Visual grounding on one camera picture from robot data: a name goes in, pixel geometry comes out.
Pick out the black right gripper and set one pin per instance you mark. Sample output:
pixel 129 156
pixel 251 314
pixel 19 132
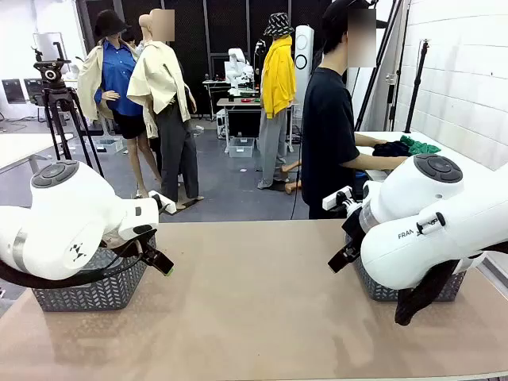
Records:
pixel 353 230

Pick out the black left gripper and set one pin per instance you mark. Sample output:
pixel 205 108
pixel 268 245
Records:
pixel 147 247

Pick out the black ribbed garment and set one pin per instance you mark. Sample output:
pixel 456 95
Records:
pixel 391 150

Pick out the person's right forearm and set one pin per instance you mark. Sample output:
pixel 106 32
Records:
pixel 377 162

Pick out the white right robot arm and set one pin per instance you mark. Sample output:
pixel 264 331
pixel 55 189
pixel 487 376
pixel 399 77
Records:
pixel 416 246

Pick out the person's left forearm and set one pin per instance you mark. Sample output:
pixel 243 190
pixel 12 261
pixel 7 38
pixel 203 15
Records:
pixel 365 139

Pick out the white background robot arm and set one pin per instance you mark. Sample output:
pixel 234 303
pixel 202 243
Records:
pixel 237 63

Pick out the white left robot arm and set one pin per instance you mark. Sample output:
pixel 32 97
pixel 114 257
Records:
pixel 59 222

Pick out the person's left hand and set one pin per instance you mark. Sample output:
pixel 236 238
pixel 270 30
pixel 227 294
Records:
pixel 382 142

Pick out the grey plastic woven basket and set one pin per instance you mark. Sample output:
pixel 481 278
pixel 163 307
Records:
pixel 377 289
pixel 91 293

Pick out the person in black T-shirt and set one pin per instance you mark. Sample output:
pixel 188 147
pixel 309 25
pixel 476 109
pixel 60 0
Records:
pixel 325 131

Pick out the clear plastic storage bin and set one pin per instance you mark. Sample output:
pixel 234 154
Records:
pixel 241 147

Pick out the white side table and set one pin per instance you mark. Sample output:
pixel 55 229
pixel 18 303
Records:
pixel 468 152

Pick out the black tripod poles with clamp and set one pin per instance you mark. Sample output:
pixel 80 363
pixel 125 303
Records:
pixel 392 95

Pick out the background work desk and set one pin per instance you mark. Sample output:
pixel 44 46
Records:
pixel 238 102

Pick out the mannequin in beige jacket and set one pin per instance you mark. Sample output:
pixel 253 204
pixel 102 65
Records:
pixel 158 79

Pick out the mannequin in blue shirt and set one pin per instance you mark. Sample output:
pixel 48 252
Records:
pixel 115 79

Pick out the black light stand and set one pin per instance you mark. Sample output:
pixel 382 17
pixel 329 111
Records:
pixel 416 83

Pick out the mannequin in yellow hoodie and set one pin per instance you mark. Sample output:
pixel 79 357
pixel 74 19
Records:
pixel 278 75

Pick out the black monitor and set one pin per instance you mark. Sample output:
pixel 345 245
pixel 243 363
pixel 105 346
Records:
pixel 32 89
pixel 12 91

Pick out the white tower air conditioner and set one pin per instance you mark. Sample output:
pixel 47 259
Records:
pixel 305 43

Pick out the black white patterned bucket hat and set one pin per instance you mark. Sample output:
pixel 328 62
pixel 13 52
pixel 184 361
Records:
pixel 279 24

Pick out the black baseball cap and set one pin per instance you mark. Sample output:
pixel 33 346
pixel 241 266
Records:
pixel 337 10

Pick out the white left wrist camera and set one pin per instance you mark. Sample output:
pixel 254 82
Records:
pixel 164 203

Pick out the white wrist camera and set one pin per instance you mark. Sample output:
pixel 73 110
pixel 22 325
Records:
pixel 335 199
pixel 164 203

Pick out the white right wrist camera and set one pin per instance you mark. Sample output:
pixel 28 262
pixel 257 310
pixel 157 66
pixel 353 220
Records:
pixel 335 199

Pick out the black camera tripod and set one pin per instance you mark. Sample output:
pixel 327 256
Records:
pixel 51 73

